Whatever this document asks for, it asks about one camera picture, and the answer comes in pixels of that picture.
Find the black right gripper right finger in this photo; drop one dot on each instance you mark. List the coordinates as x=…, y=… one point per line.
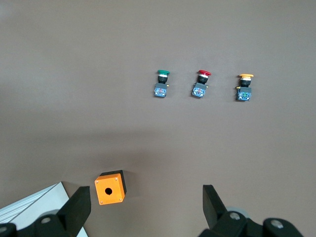
x=217, y=217

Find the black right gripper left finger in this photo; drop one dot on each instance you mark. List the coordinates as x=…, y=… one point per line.
x=71, y=214

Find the green mushroom push button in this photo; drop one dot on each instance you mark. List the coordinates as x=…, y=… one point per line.
x=161, y=86

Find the white drawer cabinet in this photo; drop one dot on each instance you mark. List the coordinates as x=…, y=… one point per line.
x=32, y=209

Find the yellow mushroom push button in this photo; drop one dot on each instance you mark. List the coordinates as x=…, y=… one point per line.
x=244, y=91

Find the red mushroom push button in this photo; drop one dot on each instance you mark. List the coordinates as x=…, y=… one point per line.
x=200, y=87

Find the brown table mat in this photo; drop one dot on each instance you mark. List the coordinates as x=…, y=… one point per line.
x=123, y=61

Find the orange push button enclosure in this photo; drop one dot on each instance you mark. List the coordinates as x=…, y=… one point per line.
x=109, y=188

